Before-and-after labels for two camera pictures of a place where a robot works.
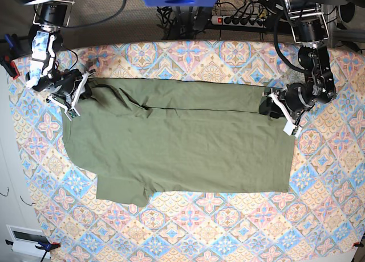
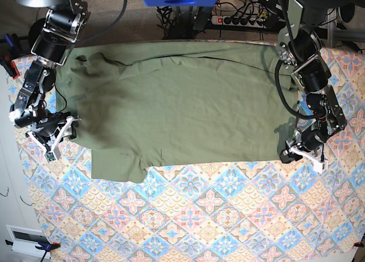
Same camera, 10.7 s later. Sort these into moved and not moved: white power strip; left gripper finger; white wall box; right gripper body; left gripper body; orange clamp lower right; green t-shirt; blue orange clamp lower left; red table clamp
Moved: green t-shirt; left gripper body; left gripper finger; right gripper body
Not moved: white power strip; blue orange clamp lower left; red table clamp; orange clamp lower right; white wall box
